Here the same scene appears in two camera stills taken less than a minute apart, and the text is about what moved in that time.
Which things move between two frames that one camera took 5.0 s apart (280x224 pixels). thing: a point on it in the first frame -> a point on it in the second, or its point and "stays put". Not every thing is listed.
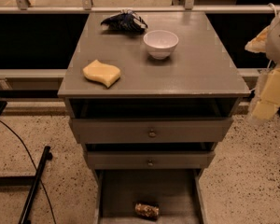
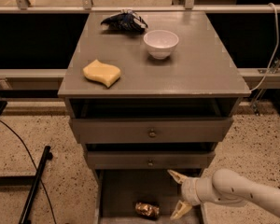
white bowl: (161, 44) stays put
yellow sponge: (98, 72) stays put
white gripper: (278, 41) -> (189, 190)
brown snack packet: (147, 210) stays put
